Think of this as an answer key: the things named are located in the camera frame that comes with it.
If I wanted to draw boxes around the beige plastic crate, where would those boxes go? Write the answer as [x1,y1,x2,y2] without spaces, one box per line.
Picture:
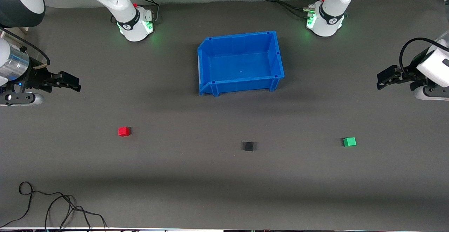
[5,26,29,36]

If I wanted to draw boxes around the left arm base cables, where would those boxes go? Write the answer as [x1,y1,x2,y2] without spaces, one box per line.
[265,0,328,20]

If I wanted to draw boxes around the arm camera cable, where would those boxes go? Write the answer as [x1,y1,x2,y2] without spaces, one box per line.
[399,37,449,80]
[0,23,51,66]

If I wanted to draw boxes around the blue plastic storage bin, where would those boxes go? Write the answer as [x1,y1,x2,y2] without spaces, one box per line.
[197,31,285,97]

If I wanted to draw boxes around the loose thin black cable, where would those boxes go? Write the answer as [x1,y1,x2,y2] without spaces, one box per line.
[0,182,108,232]

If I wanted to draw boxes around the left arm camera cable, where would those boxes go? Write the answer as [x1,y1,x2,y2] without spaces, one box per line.
[399,37,449,80]

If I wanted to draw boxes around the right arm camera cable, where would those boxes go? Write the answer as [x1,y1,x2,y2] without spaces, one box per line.
[0,23,51,66]

